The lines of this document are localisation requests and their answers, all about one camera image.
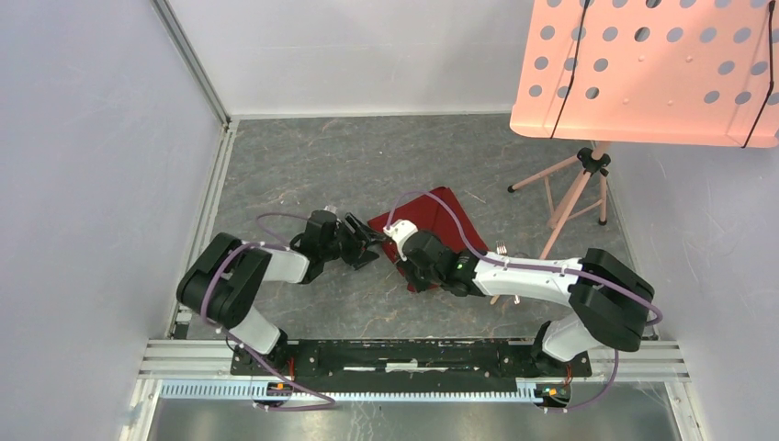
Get pink perforated stand tray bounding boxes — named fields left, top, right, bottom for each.
left=510, top=1, right=778, bottom=149

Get pink tripod stand legs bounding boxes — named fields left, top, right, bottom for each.
left=507, top=141, right=612, bottom=259

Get aluminium frame rail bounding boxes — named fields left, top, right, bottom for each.
left=151, top=0, right=231, bottom=127

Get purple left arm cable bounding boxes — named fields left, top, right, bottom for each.
left=199, top=212, right=338, bottom=413

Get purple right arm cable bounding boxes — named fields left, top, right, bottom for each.
left=386, top=190, right=664, bottom=415

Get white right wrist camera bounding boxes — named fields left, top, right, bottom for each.
left=382, top=220, right=418, bottom=261

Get dark red cloth napkin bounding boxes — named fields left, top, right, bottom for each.
left=380, top=187, right=490, bottom=293

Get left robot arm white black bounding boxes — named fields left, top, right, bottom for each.
left=175, top=209, right=388, bottom=375

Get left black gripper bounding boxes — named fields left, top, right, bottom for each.
left=321, top=212, right=389, bottom=270

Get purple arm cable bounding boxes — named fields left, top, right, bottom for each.
left=386, top=190, right=664, bottom=415
left=199, top=212, right=338, bottom=413

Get metal fork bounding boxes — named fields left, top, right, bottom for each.
left=495, top=240, right=521, bottom=305

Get white slotted cable duct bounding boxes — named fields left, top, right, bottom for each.
left=160, top=379, right=569, bottom=404

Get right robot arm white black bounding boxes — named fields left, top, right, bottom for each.
left=385, top=221, right=662, bottom=375

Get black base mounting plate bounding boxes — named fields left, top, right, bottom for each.
left=267, top=338, right=593, bottom=393

